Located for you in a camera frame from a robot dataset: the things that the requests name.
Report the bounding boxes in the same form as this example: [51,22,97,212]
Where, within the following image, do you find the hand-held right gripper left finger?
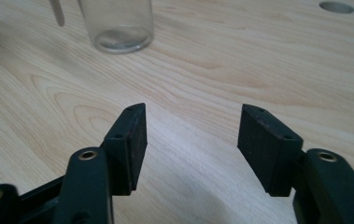
[100,103,149,197]

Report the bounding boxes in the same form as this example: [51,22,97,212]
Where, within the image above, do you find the round cable hole in table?
[319,1,354,15]

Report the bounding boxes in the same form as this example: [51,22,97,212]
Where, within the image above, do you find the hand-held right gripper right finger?
[236,104,304,198]

